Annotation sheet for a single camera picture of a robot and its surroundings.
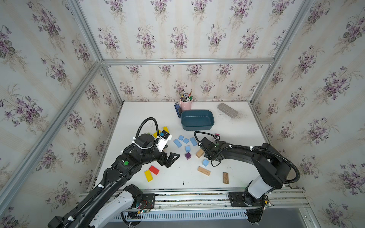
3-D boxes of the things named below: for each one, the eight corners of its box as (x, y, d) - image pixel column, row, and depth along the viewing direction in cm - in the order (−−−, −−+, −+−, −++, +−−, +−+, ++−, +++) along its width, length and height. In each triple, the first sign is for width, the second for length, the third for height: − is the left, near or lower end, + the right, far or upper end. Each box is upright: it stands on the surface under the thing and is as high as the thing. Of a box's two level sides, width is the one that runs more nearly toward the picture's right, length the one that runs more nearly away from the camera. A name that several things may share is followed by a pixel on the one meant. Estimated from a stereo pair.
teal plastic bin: (181, 130, 104) (181, 125, 100) (181, 114, 114) (181, 109, 110) (214, 130, 105) (215, 126, 100) (211, 114, 115) (212, 110, 110)
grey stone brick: (232, 119, 111) (233, 117, 109) (215, 107, 119) (216, 105, 117) (237, 115, 114) (239, 112, 112) (221, 104, 122) (221, 101, 120)
